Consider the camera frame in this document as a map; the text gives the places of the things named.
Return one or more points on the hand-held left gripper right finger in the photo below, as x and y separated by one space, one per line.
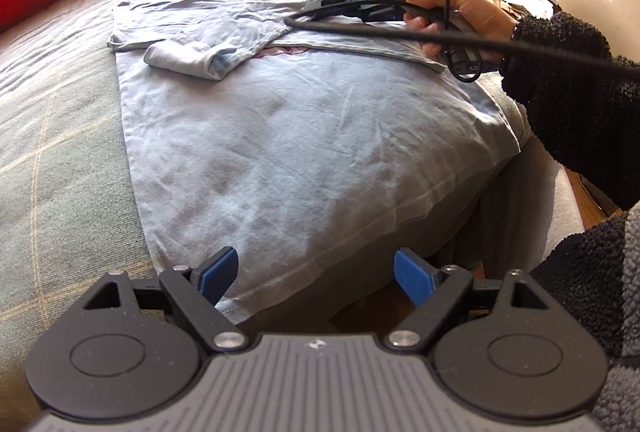
415 279

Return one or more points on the person's fleece jacket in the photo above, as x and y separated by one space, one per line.
575 302

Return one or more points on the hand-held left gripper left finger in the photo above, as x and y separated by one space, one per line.
220 274

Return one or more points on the person's right forearm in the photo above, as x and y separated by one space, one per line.
575 102

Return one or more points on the person's right hand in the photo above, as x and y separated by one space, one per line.
480 17

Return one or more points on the bed with grey sheet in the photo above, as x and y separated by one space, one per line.
60 112

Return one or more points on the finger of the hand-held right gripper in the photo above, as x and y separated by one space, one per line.
340 8

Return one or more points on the light blue long-sleeved shirt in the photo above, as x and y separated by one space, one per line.
300 137

